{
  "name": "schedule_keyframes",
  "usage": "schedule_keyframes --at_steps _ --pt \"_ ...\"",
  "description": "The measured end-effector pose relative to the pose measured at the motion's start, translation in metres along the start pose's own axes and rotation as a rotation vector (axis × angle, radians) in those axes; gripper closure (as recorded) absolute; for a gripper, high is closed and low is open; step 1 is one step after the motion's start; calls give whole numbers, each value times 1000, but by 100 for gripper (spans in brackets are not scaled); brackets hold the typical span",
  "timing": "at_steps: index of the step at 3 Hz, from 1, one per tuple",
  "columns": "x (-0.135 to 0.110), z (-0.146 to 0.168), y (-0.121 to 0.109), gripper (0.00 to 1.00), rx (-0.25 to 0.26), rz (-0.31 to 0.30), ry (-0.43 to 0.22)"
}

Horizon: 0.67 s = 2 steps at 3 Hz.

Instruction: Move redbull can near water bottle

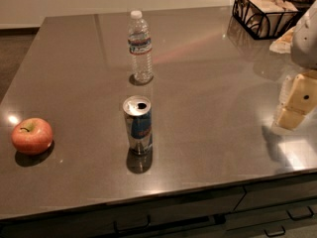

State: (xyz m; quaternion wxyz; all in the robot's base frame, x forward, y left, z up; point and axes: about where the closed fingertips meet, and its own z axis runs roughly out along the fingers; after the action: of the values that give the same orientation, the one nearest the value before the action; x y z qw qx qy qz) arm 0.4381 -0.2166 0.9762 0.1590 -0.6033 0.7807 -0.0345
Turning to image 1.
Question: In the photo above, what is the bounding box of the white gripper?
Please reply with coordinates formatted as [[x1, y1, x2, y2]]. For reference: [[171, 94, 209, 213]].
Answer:
[[275, 1, 317, 130]]

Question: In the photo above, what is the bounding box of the redbull can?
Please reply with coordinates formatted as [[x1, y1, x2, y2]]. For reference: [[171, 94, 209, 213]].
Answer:
[[123, 95, 153, 156]]

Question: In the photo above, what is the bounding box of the clear plastic water bottle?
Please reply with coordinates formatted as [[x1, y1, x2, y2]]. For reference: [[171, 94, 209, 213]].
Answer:
[[128, 10, 154, 84]]

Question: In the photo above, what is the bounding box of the cream packet on counter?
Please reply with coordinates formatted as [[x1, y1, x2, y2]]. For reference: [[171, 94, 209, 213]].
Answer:
[[269, 28, 294, 54]]

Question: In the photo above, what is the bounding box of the red apple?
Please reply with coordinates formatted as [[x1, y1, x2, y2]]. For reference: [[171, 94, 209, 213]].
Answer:
[[11, 118, 53, 156]]

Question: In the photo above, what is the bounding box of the black wire basket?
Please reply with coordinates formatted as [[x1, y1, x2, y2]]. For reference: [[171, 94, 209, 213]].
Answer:
[[232, 0, 299, 40]]

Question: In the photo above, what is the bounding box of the upper right drawer handle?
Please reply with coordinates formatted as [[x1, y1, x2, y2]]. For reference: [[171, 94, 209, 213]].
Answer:
[[287, 206, 314, 221]]

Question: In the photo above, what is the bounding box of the drawer handle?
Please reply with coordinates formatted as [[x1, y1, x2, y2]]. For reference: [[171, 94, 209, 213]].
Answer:
[[287, 206, 314, 221], [264, 226, 286, 238], [113, 214, 152, 235]]

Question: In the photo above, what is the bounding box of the lower right drawer handle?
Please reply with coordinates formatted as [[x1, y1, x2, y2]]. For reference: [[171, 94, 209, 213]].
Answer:
[[264, 226, 286, 238]]

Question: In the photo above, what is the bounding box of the left drawer handle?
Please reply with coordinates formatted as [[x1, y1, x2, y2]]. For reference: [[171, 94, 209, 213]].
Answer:
[[113, 214, 152, 235]]

